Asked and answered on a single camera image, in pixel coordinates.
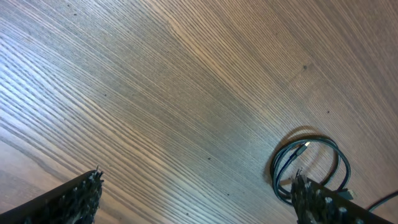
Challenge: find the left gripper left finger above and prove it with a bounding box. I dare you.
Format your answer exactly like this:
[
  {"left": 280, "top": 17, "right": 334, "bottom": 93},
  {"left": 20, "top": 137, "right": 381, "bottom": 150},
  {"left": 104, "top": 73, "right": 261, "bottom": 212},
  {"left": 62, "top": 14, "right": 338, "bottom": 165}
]
[{"left": 1, "top": 169, "right": 104, "bottom": 224}]

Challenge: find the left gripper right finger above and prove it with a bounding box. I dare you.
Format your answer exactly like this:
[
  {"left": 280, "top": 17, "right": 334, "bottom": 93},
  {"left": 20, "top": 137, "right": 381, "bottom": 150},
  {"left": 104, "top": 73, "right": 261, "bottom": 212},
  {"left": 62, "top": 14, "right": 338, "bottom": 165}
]
[{"left": 290, "top": 169, "right": 395, "bottom": 224}]

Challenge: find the thin black usb cable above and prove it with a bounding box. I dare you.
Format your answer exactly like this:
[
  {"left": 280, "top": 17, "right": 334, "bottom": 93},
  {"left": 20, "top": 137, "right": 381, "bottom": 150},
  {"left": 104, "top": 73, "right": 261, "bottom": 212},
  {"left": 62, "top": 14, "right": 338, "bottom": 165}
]
[{"left": 271, "top": 136, "right": 356, "bottom": 206}]

